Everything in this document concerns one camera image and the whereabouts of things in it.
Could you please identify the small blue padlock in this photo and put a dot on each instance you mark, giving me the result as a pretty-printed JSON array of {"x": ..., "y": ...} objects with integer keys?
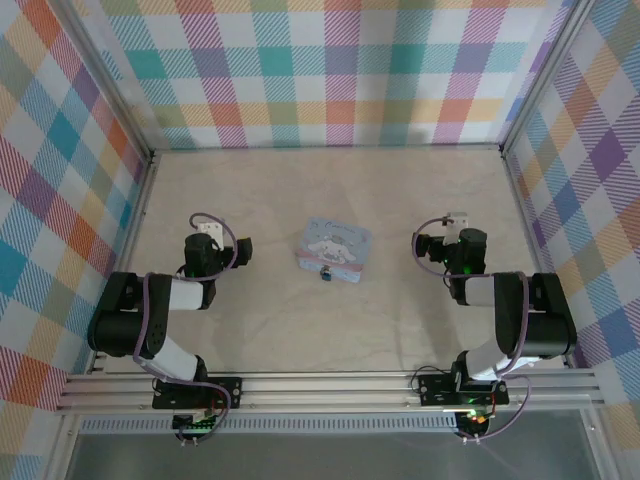
[{"x": 326, "y": 274}]

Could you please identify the pastel cartoon tin box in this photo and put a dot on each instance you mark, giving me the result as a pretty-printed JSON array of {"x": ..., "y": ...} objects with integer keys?
[{"x": 332, "y": 245}]

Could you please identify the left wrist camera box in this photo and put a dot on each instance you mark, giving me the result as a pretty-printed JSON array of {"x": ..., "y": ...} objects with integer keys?
[{"x": 210, "y": 231}]

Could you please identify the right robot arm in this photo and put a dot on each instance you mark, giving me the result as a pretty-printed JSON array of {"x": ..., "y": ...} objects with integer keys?
[{"x": 545, "y": 330}]

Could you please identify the grey metal panel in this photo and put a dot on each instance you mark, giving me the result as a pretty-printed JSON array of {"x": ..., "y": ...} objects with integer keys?
[{"x": 325, "y": 457}]

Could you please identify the long aluminium base rail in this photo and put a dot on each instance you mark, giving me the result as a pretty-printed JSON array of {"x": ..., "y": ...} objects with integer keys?
[{"x": 325, "y": 387}]

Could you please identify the thin aluminium table edge rail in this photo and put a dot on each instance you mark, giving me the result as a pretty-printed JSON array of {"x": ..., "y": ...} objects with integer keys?
[{"x": 325, "y": 148}]

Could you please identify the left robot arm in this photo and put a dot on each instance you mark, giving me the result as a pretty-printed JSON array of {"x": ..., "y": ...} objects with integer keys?
[{"x": 120, "y": 330}]

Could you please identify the aluminium frame post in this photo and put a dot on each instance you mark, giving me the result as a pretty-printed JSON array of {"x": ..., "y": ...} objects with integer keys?
[
  {"x": 542, "y": 75},
  {"x": 104, "y": 75}
]

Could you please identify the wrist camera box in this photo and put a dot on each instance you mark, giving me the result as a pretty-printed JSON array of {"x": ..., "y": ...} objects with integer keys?
[
  {"x": 210, "y": 231},
  {"x": 457, "y": 220}
]

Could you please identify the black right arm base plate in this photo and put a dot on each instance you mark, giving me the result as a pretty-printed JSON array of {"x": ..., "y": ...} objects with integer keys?
[{"x": 435, "y": 390}]

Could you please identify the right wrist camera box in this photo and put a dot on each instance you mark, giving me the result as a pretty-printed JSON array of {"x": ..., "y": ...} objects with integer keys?
[{"x": 457, "y": 220}]

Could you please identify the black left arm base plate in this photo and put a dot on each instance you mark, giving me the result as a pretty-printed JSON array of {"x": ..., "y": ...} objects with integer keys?
[{"x": 225, "y": 387}]

